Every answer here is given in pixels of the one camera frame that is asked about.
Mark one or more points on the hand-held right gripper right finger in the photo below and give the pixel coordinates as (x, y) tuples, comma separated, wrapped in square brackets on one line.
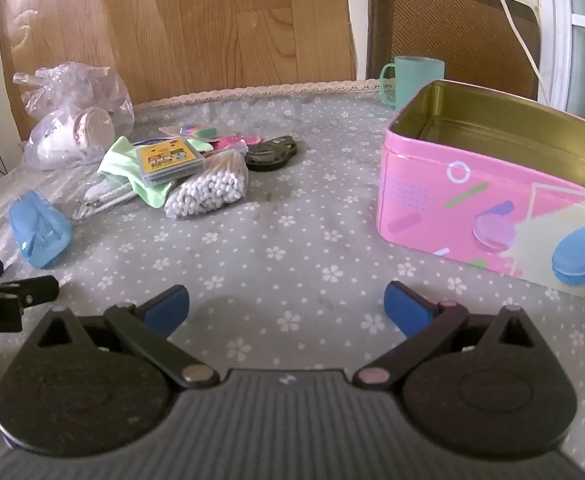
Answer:
[(408, 310)]

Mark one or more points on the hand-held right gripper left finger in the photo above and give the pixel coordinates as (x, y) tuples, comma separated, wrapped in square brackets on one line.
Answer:
[(167, 310)]

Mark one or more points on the metal nail clipper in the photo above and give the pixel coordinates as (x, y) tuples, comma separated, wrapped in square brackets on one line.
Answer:
[(105, 195)]

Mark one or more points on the pink tin box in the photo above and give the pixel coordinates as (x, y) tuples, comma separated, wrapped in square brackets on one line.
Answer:
[(422, 195)]

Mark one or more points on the bag of cotton swabs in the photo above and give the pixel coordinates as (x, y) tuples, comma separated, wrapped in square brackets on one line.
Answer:
[(207, 190)]

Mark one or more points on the light green cloth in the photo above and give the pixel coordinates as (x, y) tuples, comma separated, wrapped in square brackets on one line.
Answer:
[(120, 162)]

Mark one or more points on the clear case with yellow cards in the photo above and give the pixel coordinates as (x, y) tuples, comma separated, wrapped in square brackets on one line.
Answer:
[(170, 160)]

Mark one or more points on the grey floral tablecloth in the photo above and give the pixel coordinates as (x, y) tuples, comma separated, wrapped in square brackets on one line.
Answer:
[(282, 240)]

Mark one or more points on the clear plastic bag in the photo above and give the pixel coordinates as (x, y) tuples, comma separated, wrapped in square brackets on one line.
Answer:
[(67, 125)]

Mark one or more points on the rainbow striped eraser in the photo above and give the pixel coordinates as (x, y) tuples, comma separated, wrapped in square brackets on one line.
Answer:
[(200, 132)]

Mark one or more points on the pink packet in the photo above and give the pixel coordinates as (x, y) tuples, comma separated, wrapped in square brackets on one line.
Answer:
[(240, 139)]

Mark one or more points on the teal plastic cup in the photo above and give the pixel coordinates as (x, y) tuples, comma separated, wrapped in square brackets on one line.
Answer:
[(417, 80)]

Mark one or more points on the wooden board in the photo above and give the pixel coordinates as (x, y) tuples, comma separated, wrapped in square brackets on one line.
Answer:
[(197, 25)]

